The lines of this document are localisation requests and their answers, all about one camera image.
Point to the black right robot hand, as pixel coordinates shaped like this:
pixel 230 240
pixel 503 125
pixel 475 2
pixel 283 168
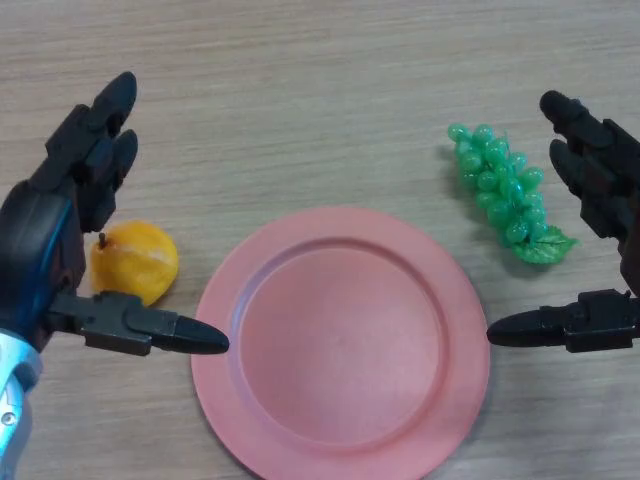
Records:
pixel 605 165

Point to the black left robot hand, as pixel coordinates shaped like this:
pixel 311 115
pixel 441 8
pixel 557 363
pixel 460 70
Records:
pixel 35 240

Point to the green grape bunch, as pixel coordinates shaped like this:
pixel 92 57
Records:
pixel 500 172

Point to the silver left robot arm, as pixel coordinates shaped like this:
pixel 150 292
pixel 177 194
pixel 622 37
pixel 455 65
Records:
pixel 11 400

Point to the pink round plate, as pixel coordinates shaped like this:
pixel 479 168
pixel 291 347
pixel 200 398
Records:
pixel 340 350

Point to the yellow pear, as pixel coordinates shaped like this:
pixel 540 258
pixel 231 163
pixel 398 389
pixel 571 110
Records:
pixel 135 265

